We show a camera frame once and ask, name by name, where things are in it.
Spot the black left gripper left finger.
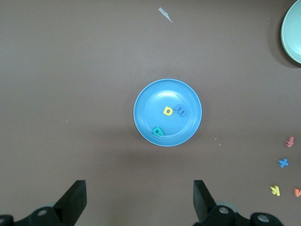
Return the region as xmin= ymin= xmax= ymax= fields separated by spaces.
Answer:
xmin=0 ymin=180 xmax=87 ymax=226

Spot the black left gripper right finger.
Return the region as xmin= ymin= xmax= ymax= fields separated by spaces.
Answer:
xmin=192 ymin=180 xmax=285 ymax=226

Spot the teal foam letter p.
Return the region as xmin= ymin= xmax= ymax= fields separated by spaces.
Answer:
xmin=152 ymin=126 xmax=165 ymax=137

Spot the blue foam letter m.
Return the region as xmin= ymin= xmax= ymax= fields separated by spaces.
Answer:
xmin=175 ymin=104 xmax=188 ymax=118

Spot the blue round plate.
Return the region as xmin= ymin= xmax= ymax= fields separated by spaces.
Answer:
xmin=133 ymin=79 xmax=203 ymax=147

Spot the brown paper table cover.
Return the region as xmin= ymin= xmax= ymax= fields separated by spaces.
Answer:
xmin=0 ymin=0 xmax=301 ymax=226

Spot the pale green round plate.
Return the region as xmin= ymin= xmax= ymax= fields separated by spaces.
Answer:
xmin=281 ymin=0 xmax=301 ymax=64

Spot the small grey tape scrap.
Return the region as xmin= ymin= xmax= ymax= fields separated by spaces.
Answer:
xmin=158 ymin=7 xmax=174 ymax=23

